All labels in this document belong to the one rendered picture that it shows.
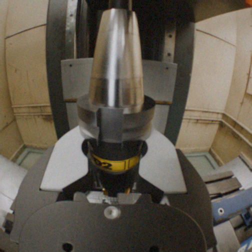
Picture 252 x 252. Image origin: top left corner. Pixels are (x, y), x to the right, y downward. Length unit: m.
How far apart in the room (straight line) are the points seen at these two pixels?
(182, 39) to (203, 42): 0.51
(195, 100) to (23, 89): 1.44
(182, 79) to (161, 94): 0.14
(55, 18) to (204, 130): 1.39
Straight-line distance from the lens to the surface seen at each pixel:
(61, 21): 0.66
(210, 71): 1.18
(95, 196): 0.49
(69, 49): 0.57
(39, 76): 1.12
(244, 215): 0.77
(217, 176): 0.84
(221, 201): 0.26
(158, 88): 0.56
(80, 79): 0.55
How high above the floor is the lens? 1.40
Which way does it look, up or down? 28 degrees down
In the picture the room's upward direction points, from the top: 3 degrees clockwise
